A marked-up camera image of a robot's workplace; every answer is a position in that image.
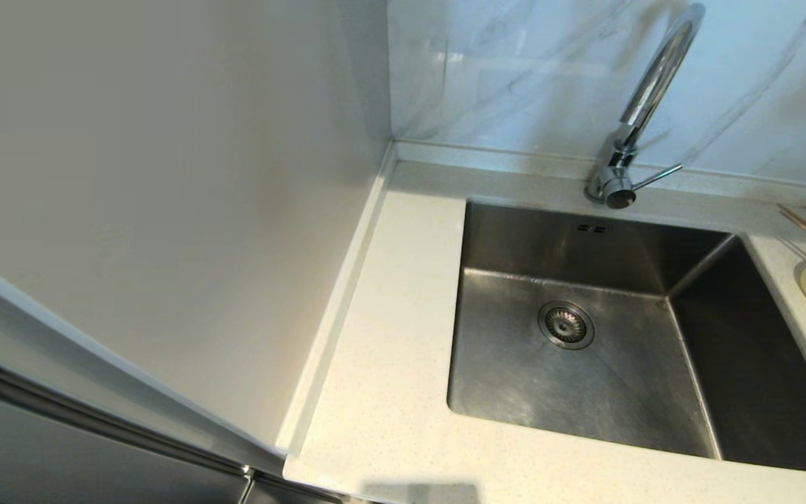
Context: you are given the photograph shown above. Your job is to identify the thin chrome faucet lever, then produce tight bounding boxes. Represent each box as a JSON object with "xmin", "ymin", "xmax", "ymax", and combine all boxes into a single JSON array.
[{"xmin": 632, "ymin": 164, "xmax": 684, "ymax": 193}]

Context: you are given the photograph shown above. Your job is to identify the stainless steel sink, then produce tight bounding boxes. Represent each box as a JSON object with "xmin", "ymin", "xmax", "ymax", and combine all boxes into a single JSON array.
[{"xmin": 447, "ymin": 196, "xmax": 806, "ymax": 477}]

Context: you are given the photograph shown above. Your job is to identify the round metal drain strainer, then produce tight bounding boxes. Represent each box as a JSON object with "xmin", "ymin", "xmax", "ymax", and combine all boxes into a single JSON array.
[{"xmin": 538, "ymin": 300, "xmax": 595, "ymax": 350}]

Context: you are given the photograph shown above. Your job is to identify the chrome gooseneck faucet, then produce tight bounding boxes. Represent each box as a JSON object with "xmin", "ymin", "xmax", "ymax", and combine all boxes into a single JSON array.
[{"xmin": 584, "ymin": 2, "xmax": 706, "ymax": 209}]

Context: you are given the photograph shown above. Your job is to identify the grey refrigerator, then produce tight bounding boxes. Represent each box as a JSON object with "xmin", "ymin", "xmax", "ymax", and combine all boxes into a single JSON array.
[{"xmin": 0, "ymin": 245, "xmax": 348, "ymax": 504}]

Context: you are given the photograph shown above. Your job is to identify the chrome refrigerator handle strip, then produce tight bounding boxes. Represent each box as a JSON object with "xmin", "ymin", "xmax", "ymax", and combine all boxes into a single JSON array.
[{"xmin": 0, "ymin": 346, "xmax": 258, "ymax": 504}]

